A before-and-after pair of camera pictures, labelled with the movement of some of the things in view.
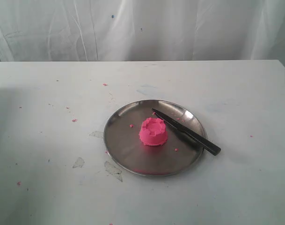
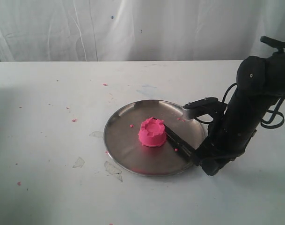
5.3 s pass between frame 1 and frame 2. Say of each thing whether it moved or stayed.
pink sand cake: stayed
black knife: moved
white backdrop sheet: stayed
